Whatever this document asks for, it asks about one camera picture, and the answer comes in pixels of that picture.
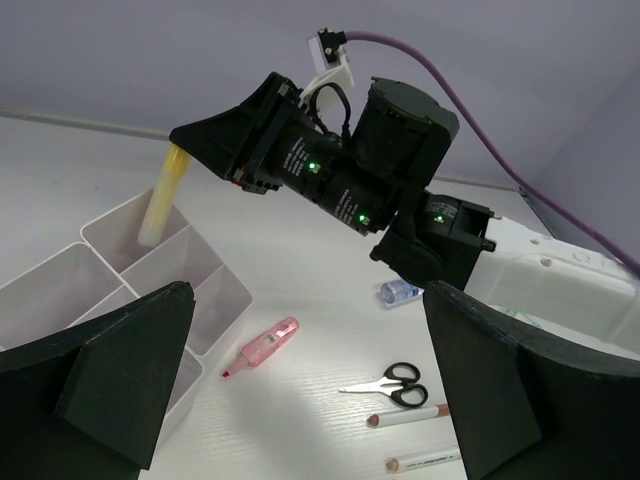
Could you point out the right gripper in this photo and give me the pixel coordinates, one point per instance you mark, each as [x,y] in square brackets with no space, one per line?
[235,144]

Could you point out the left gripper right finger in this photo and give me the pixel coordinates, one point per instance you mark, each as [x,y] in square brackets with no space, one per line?
[527,404]

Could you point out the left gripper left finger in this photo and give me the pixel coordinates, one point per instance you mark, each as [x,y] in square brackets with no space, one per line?
[92,398]

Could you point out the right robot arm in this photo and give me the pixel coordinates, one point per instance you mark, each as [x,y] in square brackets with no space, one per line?
[373,176]

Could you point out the green plastic tool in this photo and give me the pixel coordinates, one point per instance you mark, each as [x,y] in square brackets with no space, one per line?
[519,315]

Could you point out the white marker brown cap upper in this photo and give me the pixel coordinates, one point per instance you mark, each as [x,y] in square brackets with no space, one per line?
[401,417]

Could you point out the white marker brown cap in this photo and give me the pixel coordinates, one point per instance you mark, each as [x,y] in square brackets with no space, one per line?
[401,417]
[410,462]

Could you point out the white marker brown cap lower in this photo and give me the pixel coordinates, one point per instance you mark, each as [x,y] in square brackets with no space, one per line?
[410,462]

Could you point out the small spray bottle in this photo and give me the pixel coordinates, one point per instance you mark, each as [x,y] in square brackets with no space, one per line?
[398,292]

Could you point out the pink highlighter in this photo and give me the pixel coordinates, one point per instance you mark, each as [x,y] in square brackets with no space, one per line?
[259,349]

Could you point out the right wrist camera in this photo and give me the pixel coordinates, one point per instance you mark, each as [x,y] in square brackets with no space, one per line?
[331,62]

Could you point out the black handled scissors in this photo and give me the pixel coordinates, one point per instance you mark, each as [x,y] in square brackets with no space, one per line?
[401,382]

